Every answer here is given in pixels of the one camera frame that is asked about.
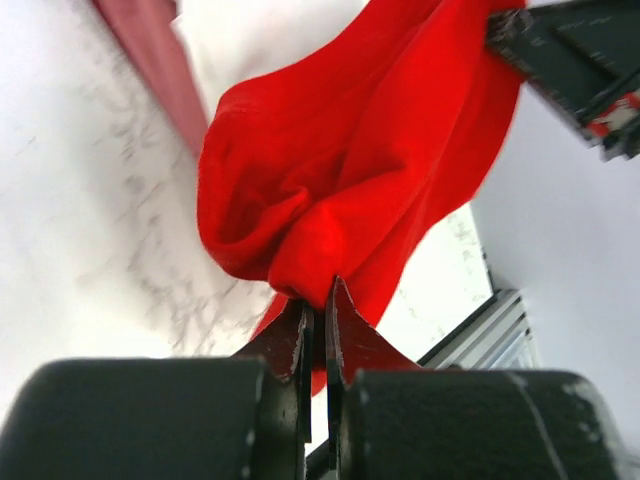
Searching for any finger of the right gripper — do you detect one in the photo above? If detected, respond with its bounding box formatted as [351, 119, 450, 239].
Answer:
[486, 1, 639, 160]

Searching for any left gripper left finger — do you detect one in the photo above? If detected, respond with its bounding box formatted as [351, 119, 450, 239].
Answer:
[1, 300, 314, 479]

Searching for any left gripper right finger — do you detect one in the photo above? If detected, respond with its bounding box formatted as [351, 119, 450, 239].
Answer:
[325, 279, 630, 479]

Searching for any white folded t shirt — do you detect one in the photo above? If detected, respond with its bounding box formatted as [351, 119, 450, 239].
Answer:
[171, 0, 366, 120]

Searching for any red t shirt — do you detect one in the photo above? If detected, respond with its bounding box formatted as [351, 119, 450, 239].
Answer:
[197, 0, 526, 399]

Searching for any aluminium frame rail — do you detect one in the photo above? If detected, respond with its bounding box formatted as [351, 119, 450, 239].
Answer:
[304, 287, 541, 480]

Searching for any pink folded t shirt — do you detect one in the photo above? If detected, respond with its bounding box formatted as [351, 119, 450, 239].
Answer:
[93, 0, 208, 157]

